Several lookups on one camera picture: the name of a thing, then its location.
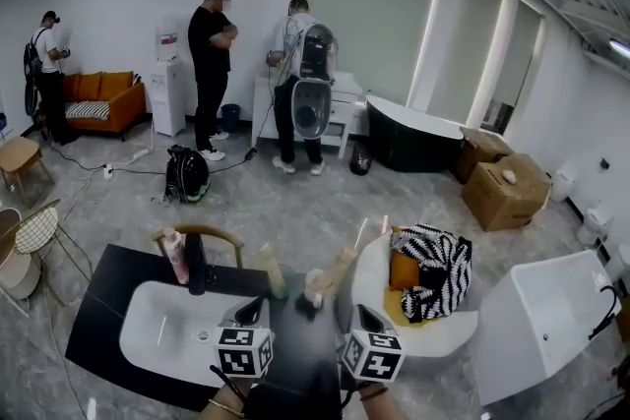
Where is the black white zigzag blanket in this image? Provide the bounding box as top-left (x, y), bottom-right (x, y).
top-left (391, 223), bottom-right (473, 324)

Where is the black vanity counter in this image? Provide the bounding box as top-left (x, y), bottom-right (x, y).
top-left (64, 243), bottom-right (344, 420)

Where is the wooden curved-back chair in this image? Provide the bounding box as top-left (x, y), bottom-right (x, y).
top-left (151, 223), bottom-right (246, 270)

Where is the orange sofa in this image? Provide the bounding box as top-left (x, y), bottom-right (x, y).
top-left (41, 71), bottom-right (148, 143)

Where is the black adapter cable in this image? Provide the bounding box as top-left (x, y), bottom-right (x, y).
top-left (209, 53), bottom-right (286, 176)

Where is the orange cushion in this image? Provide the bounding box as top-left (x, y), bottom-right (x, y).
top-left (388, 250), bottom-right (422, 291)

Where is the thin gold bracelet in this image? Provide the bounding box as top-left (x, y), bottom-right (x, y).
top-left (207, 397), bottom-right (246, 419)

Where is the black extension cable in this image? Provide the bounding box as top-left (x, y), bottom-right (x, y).
top-left (46, 140), bottom-right (167, 177)

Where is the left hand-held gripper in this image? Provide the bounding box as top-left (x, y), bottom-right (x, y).
top-left (213, 298), bottom-right (276, 379)

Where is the white water dispenser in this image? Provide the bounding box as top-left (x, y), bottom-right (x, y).
top-left (150, 58), bottom-right (187, 138)

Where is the large round beige table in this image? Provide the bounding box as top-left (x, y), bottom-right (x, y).
top-left (0, 207), bottom-right (24, 257)

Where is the white ceramic mug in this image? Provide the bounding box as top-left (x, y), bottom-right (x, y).
top-left (300, 269), bottom-right (332, 310)

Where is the narrow grey roller blind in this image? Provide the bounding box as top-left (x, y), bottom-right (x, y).
top-left (426, 0), bottom-right (507, 127)
top-left (493, 0), bottom-right (543, 114)

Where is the white pedal bin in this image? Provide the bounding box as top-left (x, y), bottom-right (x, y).
top-left (603, 243), bottom-right (630, 284)
top-left (575, 204), bottom-right (615, 247)
top-left (548, 159), bottom-right (580, 203)

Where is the white cabinet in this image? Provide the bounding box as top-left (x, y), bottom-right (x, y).
top-left (250, 71), bottom-right (368, 158)

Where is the white sink basin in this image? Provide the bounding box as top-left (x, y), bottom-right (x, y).
top-left (119, 280), bottom-right (270, 378)

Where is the pink bottle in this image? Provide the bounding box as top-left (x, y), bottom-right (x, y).
top-left (161, 226), bottom-right (191, 285)

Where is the striped seat cushion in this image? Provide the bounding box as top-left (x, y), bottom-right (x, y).
top-left (64, 100), bottom-right (112, 122)

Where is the dark green bathtub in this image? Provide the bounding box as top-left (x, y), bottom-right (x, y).
top-left (364, 93), bottom-right (467, 173)

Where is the white shell chair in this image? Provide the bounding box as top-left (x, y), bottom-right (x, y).
top-left (349, 230), bottom-right (479, 359)

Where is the dark blue waste bin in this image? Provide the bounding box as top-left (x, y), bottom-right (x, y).
top-left (220, 102), bottom-right (242, 134)

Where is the grey dome equipment backpack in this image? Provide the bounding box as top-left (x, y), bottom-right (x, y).
top-left (289, 22), bottom-right (339, 142)

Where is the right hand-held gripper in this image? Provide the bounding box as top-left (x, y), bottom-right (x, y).
top-left (338, 305), bottom-right (407, 392)

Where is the black mesh bin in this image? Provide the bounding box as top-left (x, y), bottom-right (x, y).
top-left (348, 142), bottom-right (374, 177)

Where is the black basin faucet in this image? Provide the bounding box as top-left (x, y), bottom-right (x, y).
top-left (182, 233), bottom-right (218, 296)

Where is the black glossy backpack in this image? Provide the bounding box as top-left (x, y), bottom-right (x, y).
top-left (163, 145), bottom-right (212, 205)

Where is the small cardboard box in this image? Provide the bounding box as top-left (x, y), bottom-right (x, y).
top-left (450, 126), bottom-right (516, 186)

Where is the person's left forearm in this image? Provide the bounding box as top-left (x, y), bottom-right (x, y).
top-left (199, 381), bottom-right (252, 420)

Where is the large cardboard box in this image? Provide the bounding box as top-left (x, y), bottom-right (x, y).
top-left (461, 152), bottom-right (552, 232)

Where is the white rectangular tub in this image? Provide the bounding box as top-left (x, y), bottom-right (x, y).
top-left (472, 249), bottom-right (622, 407)

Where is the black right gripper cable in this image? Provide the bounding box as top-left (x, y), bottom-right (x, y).
top-left (339, 381), bottom-right (375, 420)

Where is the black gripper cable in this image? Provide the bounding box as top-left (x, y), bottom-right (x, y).
top-left (339, 381), bottom-right (375, 420)
top-left (210, 363), bottom-right (252, 402)

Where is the clear water dispenser bottle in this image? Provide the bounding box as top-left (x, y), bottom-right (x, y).
top-left (155, 17), bottom-right (179, 63)

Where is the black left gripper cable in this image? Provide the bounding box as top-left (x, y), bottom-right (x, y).
top-left (210, 363), bottom-right (252, 402)

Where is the black curved tub faucet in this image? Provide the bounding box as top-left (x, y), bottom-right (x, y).
top-left (588, 284), bottom-right (624, 341)

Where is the wooden side table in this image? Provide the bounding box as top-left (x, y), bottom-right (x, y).
top-left (0, 136), bottom-right (56, 208)

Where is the person's right forearm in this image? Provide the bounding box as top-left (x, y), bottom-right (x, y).
top-left (357, 383), bottom-right (410, 420)

